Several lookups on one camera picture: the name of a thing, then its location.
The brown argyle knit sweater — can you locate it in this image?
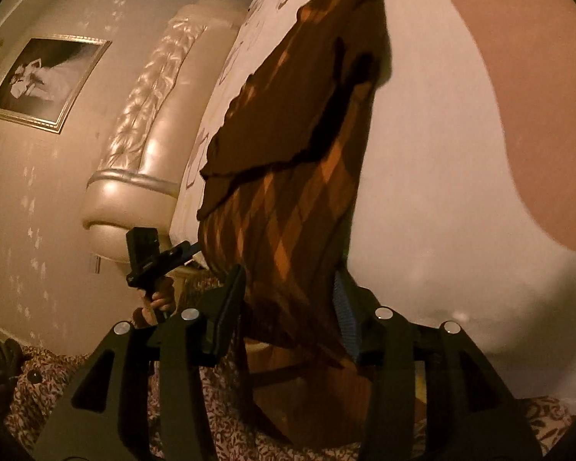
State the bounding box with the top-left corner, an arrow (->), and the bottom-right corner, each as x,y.
196,0 -> 429,450

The floral patterned bed skirt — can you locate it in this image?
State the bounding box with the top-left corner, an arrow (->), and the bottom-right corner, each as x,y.
5,334 -> 576,460

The framed wedding photo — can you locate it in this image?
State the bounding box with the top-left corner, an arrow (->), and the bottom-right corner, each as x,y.
0,35 -> 111,134

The patterned white bed sheet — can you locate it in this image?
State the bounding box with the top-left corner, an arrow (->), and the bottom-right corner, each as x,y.
169,0 -> 576,416

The person's left hand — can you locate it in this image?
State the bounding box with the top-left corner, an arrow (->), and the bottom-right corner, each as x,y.
133,277 -> 175,328

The cream tufted leather headboard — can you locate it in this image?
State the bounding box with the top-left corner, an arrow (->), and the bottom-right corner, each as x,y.
82,0 -> 247,263

